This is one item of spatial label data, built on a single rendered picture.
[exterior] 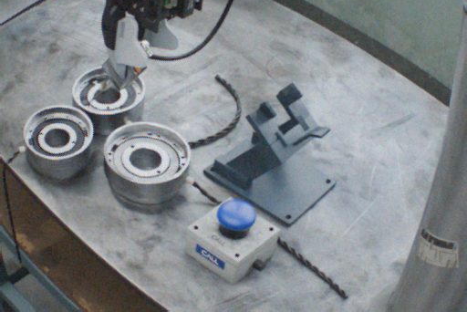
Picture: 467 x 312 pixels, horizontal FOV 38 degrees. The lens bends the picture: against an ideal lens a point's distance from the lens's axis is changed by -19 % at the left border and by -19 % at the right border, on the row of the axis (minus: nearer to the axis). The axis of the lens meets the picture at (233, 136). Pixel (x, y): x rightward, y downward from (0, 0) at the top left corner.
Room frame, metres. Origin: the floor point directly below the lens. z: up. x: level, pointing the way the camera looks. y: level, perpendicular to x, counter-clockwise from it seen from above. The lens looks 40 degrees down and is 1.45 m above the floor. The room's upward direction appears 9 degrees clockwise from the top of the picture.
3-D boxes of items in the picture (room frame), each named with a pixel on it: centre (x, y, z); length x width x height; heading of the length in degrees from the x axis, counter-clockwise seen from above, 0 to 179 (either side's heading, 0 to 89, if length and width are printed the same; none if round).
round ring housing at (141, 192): (0.68, 0.10, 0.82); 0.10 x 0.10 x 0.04
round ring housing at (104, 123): (0.79, 0.17, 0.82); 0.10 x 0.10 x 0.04
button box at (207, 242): (0.57, -0.02, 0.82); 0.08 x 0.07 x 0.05; 55
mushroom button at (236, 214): (0.58, -0.02, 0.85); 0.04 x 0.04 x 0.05
